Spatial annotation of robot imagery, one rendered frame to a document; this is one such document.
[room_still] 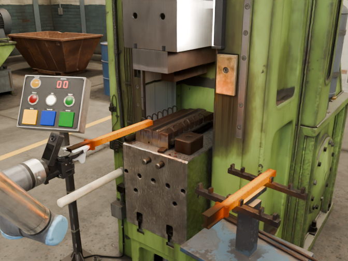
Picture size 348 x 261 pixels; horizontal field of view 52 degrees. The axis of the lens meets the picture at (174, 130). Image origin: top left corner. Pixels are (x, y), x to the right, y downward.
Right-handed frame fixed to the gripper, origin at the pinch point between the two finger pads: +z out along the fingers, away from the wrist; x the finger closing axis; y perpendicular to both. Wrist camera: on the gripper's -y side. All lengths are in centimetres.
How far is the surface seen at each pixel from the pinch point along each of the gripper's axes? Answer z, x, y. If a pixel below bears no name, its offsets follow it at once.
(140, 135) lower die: 41.6, -9.2, 11.9
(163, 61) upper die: 42.2, 5.9, -25.2
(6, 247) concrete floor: 14, -110, 106
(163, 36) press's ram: 42, 6, -36
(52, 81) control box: 31, -58, -11
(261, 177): 31, 57, 10
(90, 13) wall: 606, -659, -10
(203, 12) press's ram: 63, 13, -45
